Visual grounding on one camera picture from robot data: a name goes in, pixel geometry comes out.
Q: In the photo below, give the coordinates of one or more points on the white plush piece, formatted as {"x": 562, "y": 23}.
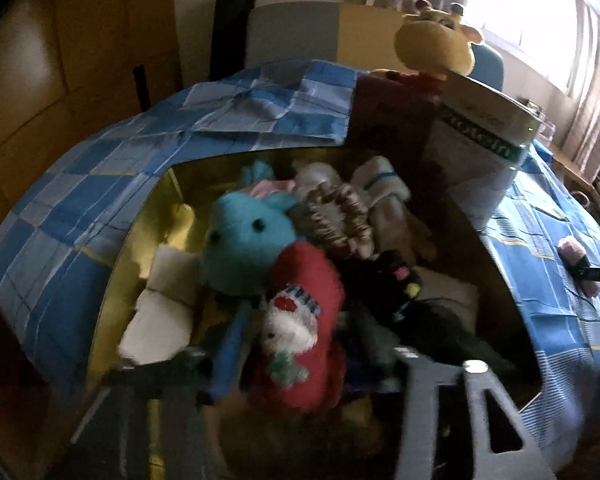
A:
{"x": 155, "y": 325}

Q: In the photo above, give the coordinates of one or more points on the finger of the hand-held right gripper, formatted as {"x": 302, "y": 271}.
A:
{"x": 597, "y": 275}

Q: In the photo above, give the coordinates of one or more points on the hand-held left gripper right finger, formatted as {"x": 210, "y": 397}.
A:
{"x": 417, "y": 390}

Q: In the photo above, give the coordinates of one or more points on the wooden wardrobe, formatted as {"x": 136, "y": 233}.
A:
{"x": 55, "y": 60}

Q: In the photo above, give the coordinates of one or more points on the window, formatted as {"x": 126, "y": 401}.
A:
{"x": 520, "y": 10}

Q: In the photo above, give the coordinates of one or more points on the wooden desk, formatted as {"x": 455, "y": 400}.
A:
{"x": 580, "y": 170}

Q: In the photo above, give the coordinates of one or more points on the white tin can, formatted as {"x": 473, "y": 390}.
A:
{"x": 470, "y": 170}

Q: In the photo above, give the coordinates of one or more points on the blue plush toy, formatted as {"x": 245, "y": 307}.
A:
{"x": 245, "y": 240}

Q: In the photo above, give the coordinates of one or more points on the cardboard box gold lining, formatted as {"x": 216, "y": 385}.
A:
{"x": 130, "y": 240}

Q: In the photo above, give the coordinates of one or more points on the yellow bear plush red shirt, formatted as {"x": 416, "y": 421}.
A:
{"x": 420, "y": 80}

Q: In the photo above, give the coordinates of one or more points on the black braided hairpiece coloured beads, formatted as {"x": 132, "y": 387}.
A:
{"x": 380, "y": 285}

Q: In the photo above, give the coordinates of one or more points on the black rolled mat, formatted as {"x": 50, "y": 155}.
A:
{"x": 230, "y": 35}

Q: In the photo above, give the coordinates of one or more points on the red christmas sock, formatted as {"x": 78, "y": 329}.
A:
{"x": 305, "y": 270}

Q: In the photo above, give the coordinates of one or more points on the yellow giraffe plush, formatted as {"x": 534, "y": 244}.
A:
{"x": 430, "y": 45}

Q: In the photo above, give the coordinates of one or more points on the white socks teal band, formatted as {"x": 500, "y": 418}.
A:
{"x": 380, "y": 185}

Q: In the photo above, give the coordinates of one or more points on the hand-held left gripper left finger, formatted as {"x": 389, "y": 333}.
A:
{"x": 225, "y": 360}

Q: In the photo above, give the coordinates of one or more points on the blue plaid blanket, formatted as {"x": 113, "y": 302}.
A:
{"x": 80, "y": 185}

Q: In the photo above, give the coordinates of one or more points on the pink towel dark band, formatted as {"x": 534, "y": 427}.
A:
{"x": 570, "y": 250}

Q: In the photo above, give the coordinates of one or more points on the yellow blue grey headboard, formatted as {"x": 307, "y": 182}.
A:
{"x": 300, "y": 30}

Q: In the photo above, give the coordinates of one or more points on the brown satin scrunchie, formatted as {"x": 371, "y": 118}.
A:
{"x": 340, "y": 220}

